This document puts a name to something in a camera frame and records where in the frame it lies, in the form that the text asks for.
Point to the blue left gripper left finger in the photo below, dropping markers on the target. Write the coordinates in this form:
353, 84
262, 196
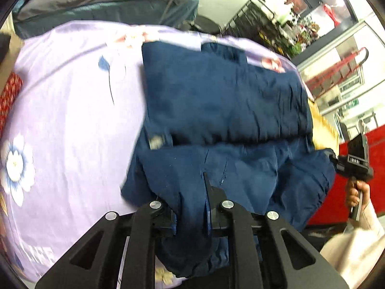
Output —
174, 221

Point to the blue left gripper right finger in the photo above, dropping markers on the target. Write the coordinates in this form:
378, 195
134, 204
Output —
209, 203

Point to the navy blue jacket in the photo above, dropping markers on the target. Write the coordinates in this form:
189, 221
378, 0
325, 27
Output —
213, 118

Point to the cream sleeve forearm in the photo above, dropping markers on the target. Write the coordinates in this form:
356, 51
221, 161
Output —
354, 254

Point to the person's right hand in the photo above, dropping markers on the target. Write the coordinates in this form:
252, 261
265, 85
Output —
357, 191

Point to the yellow folded blanket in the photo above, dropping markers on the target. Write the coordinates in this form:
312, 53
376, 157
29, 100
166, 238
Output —
325, 136

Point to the lilac floral bed sheet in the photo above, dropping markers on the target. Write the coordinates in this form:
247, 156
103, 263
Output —
69, 137

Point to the black round stool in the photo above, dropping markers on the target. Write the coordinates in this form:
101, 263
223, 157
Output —
203, 24

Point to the teal bed base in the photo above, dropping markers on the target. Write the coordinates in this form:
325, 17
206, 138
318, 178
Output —
152, 12

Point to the red floral cloth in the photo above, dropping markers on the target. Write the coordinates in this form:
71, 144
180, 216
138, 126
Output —
8, 96

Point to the tan folded garment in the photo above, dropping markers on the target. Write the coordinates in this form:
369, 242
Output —
11, 55

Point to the black wire rack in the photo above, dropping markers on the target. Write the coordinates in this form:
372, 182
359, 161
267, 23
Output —
256, 22

